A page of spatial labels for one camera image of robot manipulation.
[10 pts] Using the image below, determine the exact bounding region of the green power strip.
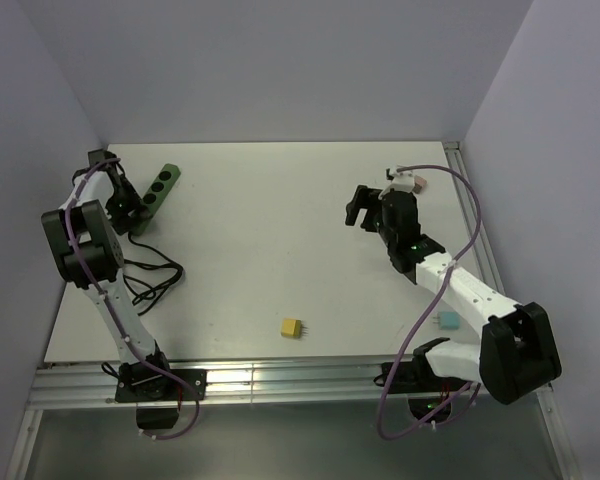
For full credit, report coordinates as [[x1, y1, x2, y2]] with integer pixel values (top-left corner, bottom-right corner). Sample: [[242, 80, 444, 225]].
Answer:
[[131, 163, 181, 236]]

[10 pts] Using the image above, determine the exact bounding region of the yellow plug adapter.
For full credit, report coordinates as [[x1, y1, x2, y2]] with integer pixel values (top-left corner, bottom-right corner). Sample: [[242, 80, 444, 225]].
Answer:
[[280, 318, 308, 340]]

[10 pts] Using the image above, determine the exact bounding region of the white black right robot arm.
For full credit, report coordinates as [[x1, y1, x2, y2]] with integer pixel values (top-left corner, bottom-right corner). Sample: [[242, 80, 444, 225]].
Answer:
[[345, 185, 562, 405]]

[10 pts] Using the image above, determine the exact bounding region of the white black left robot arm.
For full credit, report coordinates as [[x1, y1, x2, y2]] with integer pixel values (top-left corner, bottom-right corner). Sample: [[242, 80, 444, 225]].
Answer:
[[41, 149, 175, 401]]

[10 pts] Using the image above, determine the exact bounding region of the light blue plug adapter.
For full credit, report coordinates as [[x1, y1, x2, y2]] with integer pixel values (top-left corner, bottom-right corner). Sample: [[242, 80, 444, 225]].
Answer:
[[433, 311, 461, 331]]

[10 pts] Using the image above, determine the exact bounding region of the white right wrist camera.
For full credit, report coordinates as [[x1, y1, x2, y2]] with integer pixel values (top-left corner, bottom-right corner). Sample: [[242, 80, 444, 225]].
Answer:
[[382, 168, 416, 194]]

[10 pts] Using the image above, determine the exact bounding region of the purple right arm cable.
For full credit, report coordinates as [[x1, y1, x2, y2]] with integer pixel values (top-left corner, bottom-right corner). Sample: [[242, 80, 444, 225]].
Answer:
[[376, 164, 483, 441]]

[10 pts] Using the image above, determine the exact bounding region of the aluminium side rail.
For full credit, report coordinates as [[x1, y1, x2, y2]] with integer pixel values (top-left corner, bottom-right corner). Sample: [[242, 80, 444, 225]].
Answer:
[[442, 142, 505, 294]]

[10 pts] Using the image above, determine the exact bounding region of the black power cord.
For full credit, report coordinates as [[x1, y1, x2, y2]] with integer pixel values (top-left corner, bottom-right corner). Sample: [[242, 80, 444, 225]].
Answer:
[[119, 234, 185, 316]]

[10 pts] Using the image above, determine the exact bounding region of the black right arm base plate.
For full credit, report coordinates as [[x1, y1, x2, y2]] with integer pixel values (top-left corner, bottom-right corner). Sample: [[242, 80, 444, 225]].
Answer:
[[388, 360, 466, 395]]

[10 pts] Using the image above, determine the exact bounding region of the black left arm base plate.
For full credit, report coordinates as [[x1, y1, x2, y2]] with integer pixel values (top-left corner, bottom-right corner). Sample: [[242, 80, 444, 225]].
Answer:
[[114, 368, 207, 403]]

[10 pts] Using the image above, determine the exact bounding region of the aluminium front rail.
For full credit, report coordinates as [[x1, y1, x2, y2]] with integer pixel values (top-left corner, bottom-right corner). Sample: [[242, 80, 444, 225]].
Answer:
[[27, 357, 554, 411]]

